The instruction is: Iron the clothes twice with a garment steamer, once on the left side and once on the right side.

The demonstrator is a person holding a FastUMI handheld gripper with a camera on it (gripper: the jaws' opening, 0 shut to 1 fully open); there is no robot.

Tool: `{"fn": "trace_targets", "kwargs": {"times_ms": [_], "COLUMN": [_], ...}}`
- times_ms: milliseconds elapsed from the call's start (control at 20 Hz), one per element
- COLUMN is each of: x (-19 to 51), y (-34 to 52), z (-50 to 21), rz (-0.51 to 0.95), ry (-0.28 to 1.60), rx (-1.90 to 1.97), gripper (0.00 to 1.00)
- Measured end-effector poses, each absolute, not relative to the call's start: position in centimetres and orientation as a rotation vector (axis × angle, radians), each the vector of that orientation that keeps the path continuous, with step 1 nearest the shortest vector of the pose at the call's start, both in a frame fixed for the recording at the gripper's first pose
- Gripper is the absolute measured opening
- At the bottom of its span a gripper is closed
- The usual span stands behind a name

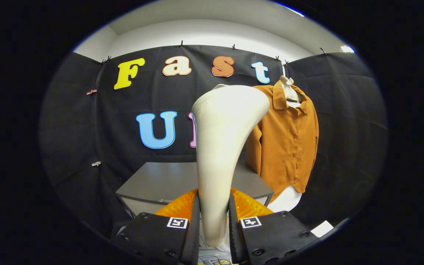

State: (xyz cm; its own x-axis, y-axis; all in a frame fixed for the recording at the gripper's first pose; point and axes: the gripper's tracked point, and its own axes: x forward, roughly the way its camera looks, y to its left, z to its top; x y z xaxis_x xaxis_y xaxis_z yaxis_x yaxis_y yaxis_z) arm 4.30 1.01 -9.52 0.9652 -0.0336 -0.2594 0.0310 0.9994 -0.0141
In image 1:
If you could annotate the small ceiling light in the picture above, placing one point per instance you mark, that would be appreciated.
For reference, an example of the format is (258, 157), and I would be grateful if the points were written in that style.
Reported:
(346, 48)

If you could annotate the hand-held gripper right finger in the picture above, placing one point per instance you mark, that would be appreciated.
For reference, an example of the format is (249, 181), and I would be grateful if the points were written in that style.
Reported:
(236, 243)

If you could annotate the orange button-up shirt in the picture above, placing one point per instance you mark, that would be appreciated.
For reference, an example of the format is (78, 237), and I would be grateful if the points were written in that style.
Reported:
(289, 154)

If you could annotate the grey cabinet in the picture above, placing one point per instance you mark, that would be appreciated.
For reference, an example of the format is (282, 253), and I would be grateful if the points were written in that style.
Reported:
(160, 184)

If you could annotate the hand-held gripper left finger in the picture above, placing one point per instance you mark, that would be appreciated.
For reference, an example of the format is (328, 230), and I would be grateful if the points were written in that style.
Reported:
(191, 243)

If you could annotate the white paper sheet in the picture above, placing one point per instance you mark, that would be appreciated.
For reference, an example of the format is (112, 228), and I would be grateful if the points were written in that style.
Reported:
(322, 228)

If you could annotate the black backdrop cloth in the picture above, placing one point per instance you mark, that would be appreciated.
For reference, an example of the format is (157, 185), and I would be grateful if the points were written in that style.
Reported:
(68, 147)

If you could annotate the silver cloth clip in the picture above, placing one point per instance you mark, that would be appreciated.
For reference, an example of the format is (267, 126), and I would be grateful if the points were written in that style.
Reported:
(95, 163)

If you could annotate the white garment steamer head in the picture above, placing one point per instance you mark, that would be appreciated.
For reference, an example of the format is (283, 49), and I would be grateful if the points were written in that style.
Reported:
(223, 147)

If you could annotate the red cloth clip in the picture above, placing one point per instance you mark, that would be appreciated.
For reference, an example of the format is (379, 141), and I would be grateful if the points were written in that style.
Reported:
(91, 91)

